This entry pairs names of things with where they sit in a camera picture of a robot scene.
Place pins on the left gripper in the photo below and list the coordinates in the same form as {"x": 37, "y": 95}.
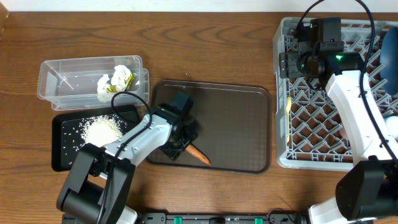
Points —
{"x": 190, "y": 136}

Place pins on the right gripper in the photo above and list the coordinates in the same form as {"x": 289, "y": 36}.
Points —
{"x": 290, "y": 66}

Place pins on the orange carrot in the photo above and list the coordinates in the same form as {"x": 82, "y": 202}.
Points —
{"x": 198, "y": 154}

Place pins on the yellow plastic spoon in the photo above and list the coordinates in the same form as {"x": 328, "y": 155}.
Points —
{"x": 287, "y": 113}

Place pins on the yellow green snack wrapper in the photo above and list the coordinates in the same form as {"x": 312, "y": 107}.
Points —
{"x": 120, "y": 83}

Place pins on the white tissue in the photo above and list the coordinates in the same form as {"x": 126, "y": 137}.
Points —
{"x": 121, "y": 70}

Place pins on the pink and white cup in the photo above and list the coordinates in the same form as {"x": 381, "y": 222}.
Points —
{"x": 343, "y": 133}

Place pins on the dark blue plate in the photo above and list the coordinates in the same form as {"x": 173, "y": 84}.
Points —
{"x": 388, "y": 58}

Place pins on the black bin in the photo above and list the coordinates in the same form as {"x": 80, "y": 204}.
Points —
{"x": 62, "y": 159}

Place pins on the clear plastic bin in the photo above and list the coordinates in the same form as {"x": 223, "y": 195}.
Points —
{"x": 72, "y": 84}

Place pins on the light blue cup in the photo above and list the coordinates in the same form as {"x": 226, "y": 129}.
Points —
{"x": 392, "y": 125}

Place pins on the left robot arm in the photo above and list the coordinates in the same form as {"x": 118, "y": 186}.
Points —
{"x": 98, "y": 183}

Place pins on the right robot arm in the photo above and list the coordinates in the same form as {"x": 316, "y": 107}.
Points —
{"x": 332, "y": 77}

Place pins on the grey dishwasher rack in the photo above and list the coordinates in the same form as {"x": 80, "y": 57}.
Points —
{"x": 309, "y": 136}

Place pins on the brown serving tray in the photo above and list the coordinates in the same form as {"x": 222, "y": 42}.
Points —
{"x": 233, "y": 122}

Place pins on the white rice pile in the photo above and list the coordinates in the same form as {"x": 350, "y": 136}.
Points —
{"x": 96, "y": 130}

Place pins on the white crumpled paper in bin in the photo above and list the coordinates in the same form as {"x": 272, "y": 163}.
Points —
{"x": 106, "y": 86}

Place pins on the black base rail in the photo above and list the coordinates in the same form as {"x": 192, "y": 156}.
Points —
{"x": 274, "y": 217}

